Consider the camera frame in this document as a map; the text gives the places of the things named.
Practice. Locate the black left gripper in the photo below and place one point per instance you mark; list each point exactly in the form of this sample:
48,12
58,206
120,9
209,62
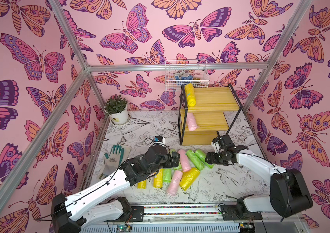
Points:
175,161

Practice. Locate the white wire basket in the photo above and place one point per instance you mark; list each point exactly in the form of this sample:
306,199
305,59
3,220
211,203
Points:
183,73

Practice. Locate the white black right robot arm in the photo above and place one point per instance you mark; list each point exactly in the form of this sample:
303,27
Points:
289,194

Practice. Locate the yellow roll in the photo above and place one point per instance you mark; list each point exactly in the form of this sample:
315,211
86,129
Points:
190,95
142,185
188,178
158,179

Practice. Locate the pink roll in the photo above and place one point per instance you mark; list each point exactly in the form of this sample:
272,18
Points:
174,184
191,122
184,161

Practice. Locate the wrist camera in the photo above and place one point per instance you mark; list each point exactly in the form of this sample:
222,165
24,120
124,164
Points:
159,140
216,145

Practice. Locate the wooden three-tier shelf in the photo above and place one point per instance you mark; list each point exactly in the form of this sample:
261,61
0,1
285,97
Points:
216,110

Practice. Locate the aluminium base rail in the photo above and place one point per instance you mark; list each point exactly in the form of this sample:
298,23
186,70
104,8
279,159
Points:
198,218

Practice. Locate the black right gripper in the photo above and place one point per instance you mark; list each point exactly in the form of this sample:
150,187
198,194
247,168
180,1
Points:
213,158

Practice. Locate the green grey work glove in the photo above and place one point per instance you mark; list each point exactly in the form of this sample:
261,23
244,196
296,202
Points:
112,160

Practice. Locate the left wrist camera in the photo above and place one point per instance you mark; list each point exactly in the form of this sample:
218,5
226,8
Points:
159,140

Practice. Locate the potted green plant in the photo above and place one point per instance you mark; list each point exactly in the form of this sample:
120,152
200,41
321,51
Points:
116,107

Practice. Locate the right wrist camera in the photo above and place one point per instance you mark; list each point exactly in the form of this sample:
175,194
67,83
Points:
216,145

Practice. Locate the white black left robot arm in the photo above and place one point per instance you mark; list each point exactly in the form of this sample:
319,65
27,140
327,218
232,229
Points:
71,214

